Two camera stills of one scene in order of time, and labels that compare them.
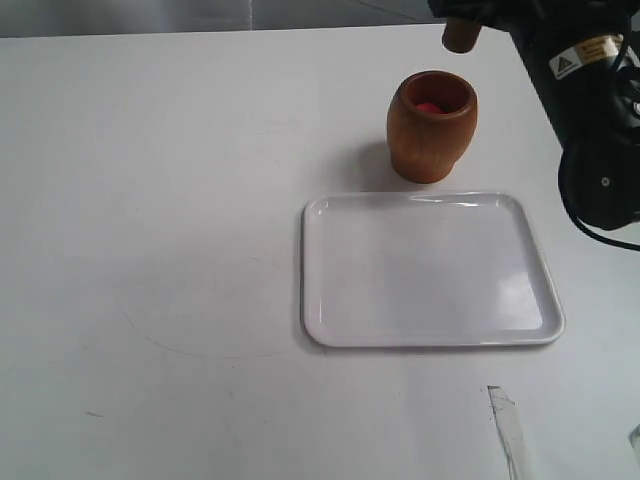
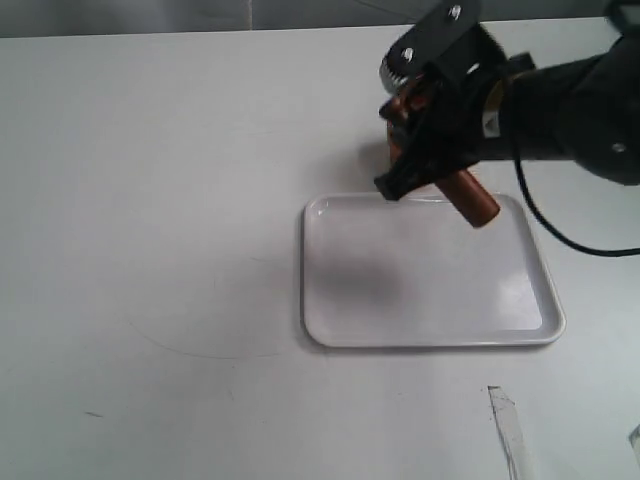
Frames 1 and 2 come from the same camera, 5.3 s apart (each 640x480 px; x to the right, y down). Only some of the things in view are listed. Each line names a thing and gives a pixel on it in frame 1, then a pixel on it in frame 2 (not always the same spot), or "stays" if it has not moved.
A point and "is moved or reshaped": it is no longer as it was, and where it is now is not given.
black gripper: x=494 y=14 → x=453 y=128
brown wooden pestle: x=460 y=35 is moved or reshaped
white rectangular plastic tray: x=424 y=269 stays
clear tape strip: x=510 y=430 stays
